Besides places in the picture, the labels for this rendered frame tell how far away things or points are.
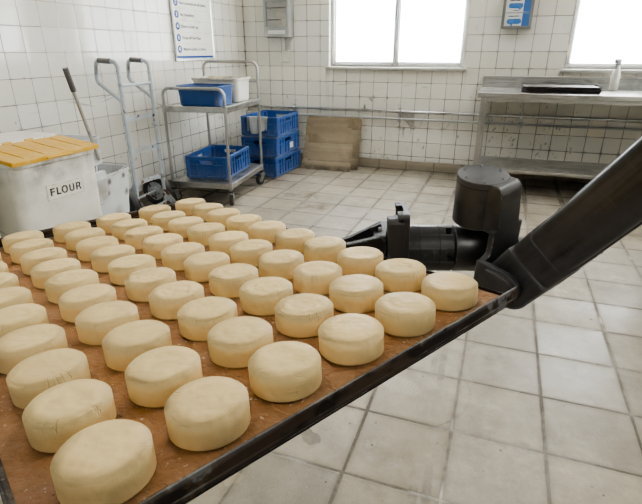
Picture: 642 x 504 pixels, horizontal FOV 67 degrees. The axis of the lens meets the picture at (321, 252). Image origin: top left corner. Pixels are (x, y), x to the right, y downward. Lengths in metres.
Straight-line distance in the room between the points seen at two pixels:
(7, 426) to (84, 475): 0.11
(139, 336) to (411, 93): 5.09
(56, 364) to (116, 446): 0.11
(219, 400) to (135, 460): 0.06
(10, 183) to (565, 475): 2.64
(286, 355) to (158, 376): 0.08
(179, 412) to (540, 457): 1.62
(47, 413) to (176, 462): 0.08
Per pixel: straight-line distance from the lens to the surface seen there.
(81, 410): 0.33
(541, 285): 0.55
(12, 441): 0.37
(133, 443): 0.29
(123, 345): 0.39
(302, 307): 0.41
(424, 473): 1.69
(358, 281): 0.45
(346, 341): 0.36
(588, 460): 1.90
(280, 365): 0.33
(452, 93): 5.33
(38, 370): 0.39
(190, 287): 0.48
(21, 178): 2.83
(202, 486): 0.29
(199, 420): 0.30
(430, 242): 0.59
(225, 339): 0.37
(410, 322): 0.39
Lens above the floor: 1.21
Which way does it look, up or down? 23 degrees down
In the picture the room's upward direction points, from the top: straight up
